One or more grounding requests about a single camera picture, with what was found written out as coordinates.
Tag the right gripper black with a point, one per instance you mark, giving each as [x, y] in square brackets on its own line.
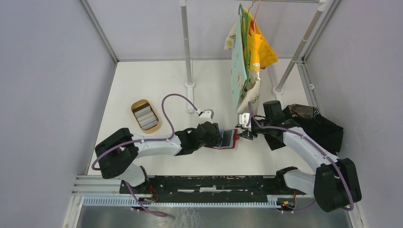
[248, 134]

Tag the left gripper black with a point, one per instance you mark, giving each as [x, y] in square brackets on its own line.
[216, 138]

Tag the red card holder wallet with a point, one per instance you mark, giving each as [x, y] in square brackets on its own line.
[228, 139]

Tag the yellow oval card tray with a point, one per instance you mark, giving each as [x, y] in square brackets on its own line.
[136, 105]

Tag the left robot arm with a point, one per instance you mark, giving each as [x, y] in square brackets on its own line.
[116, 154]

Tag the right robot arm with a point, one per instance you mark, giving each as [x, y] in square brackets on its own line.
[334, 184]

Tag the stack of credit cards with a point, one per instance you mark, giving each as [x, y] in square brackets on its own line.
[146, 117]

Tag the mint green cartoon cloth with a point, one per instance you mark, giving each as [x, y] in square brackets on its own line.
[238, 76]

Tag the black clothes pile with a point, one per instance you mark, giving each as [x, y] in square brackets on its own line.
[323, 131]

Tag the yellow garment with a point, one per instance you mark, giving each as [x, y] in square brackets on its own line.
[261, 53]

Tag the green clothes hanger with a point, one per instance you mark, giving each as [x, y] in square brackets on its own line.
[244, 32]

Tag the pink clothes hanger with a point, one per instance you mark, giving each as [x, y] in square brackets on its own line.
[254, 12]

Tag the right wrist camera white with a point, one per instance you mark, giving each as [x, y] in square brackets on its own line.
[244, 120]

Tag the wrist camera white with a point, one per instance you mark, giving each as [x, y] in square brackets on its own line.
[205, 115]
[244, 120]

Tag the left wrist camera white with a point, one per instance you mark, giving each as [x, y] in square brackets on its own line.
[205, 115]

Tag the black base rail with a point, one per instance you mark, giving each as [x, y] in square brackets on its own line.
[213, 189]

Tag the white slotted cable duct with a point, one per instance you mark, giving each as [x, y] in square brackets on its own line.
[129, 201]

